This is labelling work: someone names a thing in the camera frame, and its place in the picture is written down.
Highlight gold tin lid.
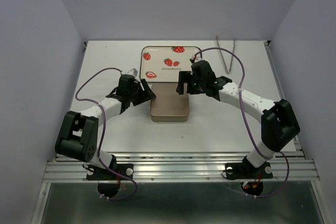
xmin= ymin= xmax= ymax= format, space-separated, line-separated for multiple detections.
xmin=150 ymin=83 xmax=190 ymax=116

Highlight steel serving tongs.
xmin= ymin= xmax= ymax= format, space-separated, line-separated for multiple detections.
xmin=219 ymin=37 xmax=236 ymax=74

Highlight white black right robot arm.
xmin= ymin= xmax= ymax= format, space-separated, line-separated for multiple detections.
xmin=176 ymin=60 xmax=300 ymax=177

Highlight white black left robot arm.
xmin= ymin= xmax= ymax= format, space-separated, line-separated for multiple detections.
xmin=55 ymin=74 xmax=156 ymax=179

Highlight gold square cookie tin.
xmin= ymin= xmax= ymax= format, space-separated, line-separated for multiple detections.
xmin=151 ymin=115 xmax=188 ymax=123

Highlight strawberry print tray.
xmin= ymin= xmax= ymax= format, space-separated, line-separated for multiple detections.
xmin=140 ymin=46 xmax=200 ymax=82

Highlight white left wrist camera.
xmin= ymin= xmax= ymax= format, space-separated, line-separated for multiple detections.
xmin=122 ymin=68 xmax=138 ymax=78

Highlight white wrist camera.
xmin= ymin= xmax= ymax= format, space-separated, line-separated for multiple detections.
xmin=190 ymin=53 xmax=203 ymax=64
xmin=122 ymin=68 xmax=138 ymax=78

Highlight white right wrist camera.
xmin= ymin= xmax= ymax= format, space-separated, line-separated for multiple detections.
xmin=190 ymin=53 xmax=203 ymax=64

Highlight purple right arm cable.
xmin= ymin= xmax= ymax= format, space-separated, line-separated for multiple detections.
xmin=189 ymin=47 xmax=290 ymax=199

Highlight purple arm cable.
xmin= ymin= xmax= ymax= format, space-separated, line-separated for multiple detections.
xmin=75 ymin=67 xmax=138 ymax=201
xmin=189 ymin=47 xmax=290 ymax=199

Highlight aluminium table edge rail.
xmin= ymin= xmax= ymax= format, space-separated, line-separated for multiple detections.
xmin=264 ymin=40 xmax=305 ymax=158

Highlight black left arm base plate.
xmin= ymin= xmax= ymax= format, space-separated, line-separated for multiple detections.
xmin=82 ymin=164 xmax=133 ymax=181

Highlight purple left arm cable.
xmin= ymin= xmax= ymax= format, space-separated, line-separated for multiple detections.
xmin=75 ymin=67 xmax=138 ymax=201

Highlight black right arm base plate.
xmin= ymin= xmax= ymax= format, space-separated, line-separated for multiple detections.
xmin=222 ymin=162 xmax=273 ymax=180

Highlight aluminium front frame rails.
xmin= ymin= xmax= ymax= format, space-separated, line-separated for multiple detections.
xmin=32 ymin=150 xmax=334 ymax=223

